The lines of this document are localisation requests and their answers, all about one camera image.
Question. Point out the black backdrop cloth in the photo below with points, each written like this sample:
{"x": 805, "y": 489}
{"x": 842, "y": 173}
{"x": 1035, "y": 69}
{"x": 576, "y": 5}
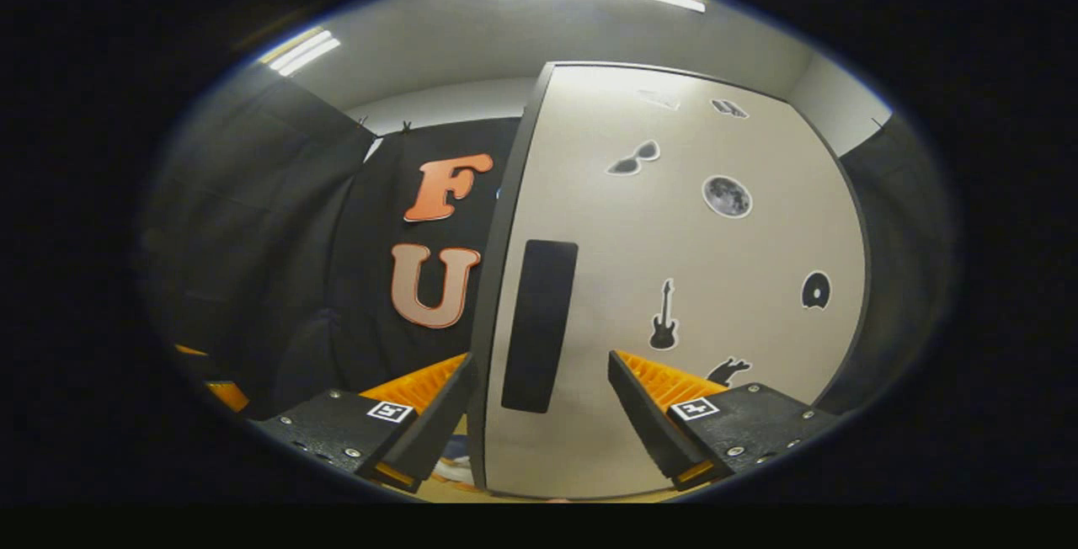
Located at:
{"x": 269, "y": 237}

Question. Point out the narrow ceiling light strip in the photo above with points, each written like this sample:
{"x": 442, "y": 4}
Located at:
{"x": 301, "y": 50}

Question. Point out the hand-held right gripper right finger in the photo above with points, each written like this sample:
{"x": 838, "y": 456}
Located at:
{"x": 644, "y": 423}

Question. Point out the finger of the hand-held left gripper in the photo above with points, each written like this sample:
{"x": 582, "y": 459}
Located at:
{"x": 229, "y": 396}
{"x": 190, "y": 352}

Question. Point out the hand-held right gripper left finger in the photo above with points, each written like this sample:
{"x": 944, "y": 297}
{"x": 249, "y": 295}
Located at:
{"x": 438, "y": 423}

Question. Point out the grey cabinet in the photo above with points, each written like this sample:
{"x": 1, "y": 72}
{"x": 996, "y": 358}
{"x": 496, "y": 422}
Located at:
{"x": 482, "y": 296}

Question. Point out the white cabinet door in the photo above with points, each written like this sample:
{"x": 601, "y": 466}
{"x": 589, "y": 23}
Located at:
{"x": 674, "y": 237}

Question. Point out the penguin plush toy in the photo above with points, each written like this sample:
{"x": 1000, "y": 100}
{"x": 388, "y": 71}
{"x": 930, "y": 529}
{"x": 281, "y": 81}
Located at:
{"x": 455, "y": 465}

